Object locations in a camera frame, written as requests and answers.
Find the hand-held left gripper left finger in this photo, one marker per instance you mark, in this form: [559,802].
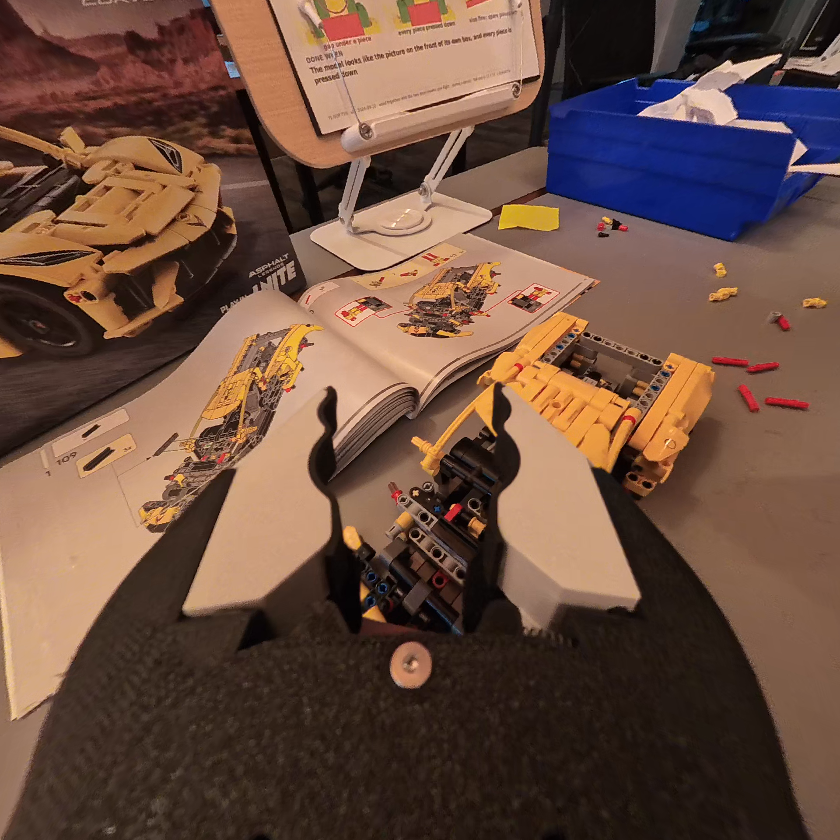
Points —
[275,525]

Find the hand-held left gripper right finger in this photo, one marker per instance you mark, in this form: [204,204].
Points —
[564,525]

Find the yellow brick toy car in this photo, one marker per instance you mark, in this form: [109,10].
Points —
[590,394]

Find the open instruction booklet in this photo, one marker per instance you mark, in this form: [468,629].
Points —
[426,328]

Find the yellow paper note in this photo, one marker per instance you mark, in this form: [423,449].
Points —
[528,218]

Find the instruction sheet on stand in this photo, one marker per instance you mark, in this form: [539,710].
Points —
[394,229]

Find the toy car set box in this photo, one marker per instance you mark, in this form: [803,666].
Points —
[131,197]

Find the blue plastic bin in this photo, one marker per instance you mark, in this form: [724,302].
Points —
[656,164]

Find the crumpled white paper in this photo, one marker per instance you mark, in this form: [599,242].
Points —
[695,98]

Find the printed instruction sheet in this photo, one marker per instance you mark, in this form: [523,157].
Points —
[407,92]

